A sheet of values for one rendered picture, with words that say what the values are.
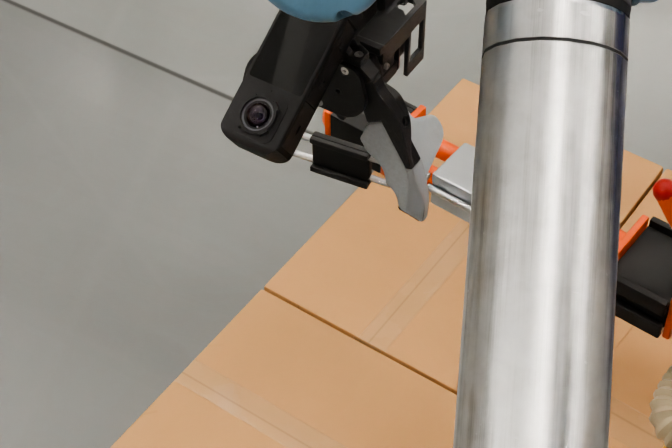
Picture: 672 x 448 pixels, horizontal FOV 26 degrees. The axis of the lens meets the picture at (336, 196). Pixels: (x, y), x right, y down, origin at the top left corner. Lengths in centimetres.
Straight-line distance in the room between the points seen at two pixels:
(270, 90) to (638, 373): 88
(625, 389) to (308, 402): 61
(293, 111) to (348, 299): 136
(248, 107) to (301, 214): 221
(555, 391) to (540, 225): 8
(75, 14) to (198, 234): 81
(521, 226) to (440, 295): 156
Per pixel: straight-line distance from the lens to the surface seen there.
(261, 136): 90
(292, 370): 217
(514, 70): 73
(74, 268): 306
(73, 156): 329
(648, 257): 147
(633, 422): 165
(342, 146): 154
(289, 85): 91
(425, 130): 101
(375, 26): 97
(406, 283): 227
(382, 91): 95
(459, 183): 151
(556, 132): 72
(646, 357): 171
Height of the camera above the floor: 227
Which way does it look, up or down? 46 degrees down
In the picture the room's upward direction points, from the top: straight up
